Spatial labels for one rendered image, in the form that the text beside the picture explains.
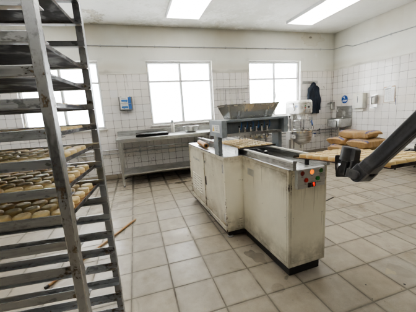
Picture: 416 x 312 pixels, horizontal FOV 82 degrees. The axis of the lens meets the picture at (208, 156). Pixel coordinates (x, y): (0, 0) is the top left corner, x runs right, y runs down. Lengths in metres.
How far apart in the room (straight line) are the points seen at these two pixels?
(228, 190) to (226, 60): 3.87
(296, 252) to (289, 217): 0.30
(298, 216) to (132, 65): 4.32
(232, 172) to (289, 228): 0.75
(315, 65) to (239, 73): 2.09
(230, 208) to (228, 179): 0.30
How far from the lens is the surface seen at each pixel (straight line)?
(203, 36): 5.64
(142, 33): 5.43
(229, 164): 2.25
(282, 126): 2.52
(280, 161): 1.80
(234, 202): 2.38
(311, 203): 1.92
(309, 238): 2.03
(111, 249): 1.41
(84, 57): 1.27
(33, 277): 1.02
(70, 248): 0.90
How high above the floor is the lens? 1.27
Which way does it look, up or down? 11 degrees down
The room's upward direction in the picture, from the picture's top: 4 degrees counter-clockwise
